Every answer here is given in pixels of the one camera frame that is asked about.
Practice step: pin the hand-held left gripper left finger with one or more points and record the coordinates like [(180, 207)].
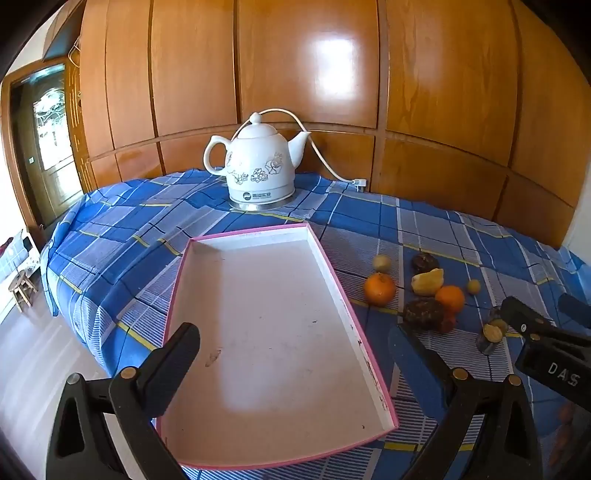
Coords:
[(178, 344)]

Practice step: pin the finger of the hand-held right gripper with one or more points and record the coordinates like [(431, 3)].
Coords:
[(575, 309), (521, 316)]

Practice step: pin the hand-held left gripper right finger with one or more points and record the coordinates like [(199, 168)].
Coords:
[(411, 350)]

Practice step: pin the dark purple sugarcane piece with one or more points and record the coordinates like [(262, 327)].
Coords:
[(421, 314), (496, 316)]

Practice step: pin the short sugarcane cylinder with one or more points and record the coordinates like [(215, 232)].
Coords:
[(488, 339)]

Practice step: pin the red tomato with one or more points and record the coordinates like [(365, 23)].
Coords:
[(448, 325)]

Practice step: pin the small tan longan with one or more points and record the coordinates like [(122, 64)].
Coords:
[(382, 263), (473, 286)]

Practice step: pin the small orange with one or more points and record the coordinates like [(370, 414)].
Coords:
[(450, 299)]

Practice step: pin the large orange with stem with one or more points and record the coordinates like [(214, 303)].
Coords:
[(379, 290)]

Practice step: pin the yellow fruit wedge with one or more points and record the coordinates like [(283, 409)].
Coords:
[(427, 282)]

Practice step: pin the dark brown mangosteen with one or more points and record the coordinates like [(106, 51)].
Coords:
[(425, 262)]

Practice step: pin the pink-edged white cardboard box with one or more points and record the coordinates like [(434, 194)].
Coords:
[(268, 323)]

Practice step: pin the blue plaid tablecloth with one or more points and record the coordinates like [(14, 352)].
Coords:
[(138, 240)]

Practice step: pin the small wooden stool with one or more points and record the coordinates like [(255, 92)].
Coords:
[(22, 281)]

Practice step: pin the white power plug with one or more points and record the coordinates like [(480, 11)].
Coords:
[(361, 184)]

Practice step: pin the white furniture piece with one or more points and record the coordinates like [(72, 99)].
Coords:
[(18, 258)]

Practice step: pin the white floral electric kettle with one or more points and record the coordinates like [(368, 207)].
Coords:
[(258, 161)]

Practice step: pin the wooden glass door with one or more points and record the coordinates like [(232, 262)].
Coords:
[(51, 138)]

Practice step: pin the wooden wardrobe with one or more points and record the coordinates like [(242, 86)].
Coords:
[(323, 60)]

